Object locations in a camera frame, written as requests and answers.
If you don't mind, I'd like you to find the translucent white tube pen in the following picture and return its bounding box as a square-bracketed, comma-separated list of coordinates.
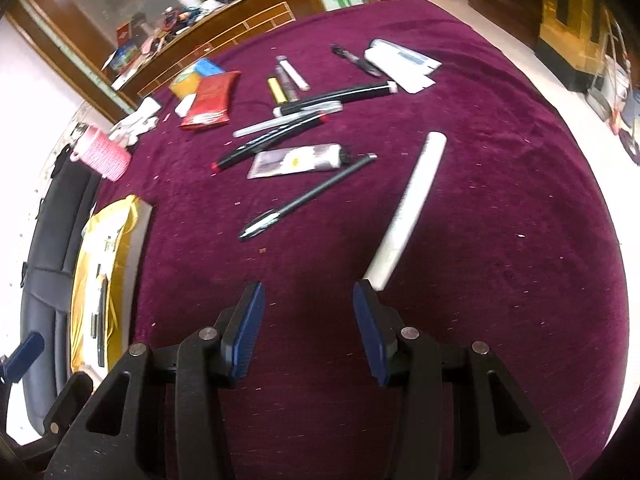
[232, 101, 343, 139]

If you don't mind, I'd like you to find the red packet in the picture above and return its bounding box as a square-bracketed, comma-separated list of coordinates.
[181, 70, 241, 130]

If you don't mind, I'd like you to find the black red tipped marker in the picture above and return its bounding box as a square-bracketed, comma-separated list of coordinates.
[210, 113, 329, 174]

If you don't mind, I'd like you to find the black folding fan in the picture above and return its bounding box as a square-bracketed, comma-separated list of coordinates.
[273, 80, 399, 117]

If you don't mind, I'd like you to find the white tray with yellow tape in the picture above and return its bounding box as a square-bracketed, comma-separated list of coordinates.
[68, 195, 152, 382]

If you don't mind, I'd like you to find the white plastic comb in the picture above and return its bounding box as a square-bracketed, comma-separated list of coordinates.
[363, 131, 447, 292]

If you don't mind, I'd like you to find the grey cosmetic tube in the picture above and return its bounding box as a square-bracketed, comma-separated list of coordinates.
[247, 143, 350, 180]

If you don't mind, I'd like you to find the black pen in tray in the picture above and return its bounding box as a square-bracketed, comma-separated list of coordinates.
[96, 274, 108, 367]

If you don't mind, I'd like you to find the black office chair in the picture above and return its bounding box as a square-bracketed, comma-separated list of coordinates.
[21, 146, 101, 434]

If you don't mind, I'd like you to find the white paper envelope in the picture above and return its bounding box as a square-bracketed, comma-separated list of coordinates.
[364, 38, 442, 94]

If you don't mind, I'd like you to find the wooden sideboard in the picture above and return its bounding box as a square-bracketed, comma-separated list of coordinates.
[119, 0, 324, 102]

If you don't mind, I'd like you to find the brown packing tape roll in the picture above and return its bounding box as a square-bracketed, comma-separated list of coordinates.
[169, 70, 202, 100]

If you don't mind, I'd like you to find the purple velvet tablecloth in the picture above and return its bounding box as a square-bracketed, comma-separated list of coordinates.
[96, 0, 628, 479]

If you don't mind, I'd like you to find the black ballpoint pen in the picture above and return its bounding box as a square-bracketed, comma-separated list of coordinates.
[239, 153, 378, 240]

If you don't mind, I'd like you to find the white glove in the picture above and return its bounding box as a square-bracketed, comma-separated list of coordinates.
[107, 98, 162, 148]

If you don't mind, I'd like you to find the white eraser block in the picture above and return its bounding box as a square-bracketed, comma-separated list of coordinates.
[175, 93, 196, 118]

